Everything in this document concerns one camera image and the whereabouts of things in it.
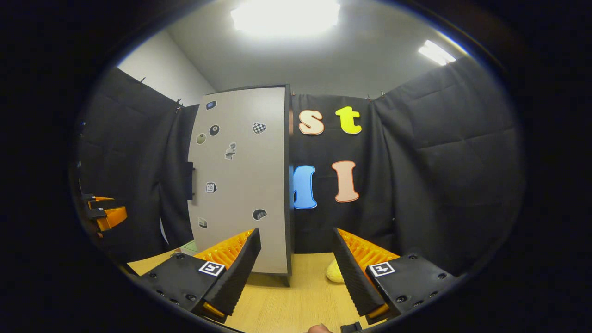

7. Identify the large ceiling light panel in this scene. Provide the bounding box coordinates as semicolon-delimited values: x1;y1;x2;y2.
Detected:
230;0;341;38

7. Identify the dark grey cabinet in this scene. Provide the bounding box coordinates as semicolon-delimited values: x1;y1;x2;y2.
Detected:
186;83;297;287

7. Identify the narrow ceiling light strip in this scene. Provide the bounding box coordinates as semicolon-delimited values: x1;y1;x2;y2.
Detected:
419;40;456;66

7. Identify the black backdrop cloth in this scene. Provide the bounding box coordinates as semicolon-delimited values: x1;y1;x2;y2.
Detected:
69;55;525;278

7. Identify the yellow round sponge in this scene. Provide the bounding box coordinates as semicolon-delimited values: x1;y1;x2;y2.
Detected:
326;259;345;284

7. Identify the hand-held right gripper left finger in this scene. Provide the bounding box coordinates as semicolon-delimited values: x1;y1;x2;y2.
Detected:
139;228;262;323

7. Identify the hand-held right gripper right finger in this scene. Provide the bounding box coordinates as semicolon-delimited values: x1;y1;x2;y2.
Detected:
332;228;456;326

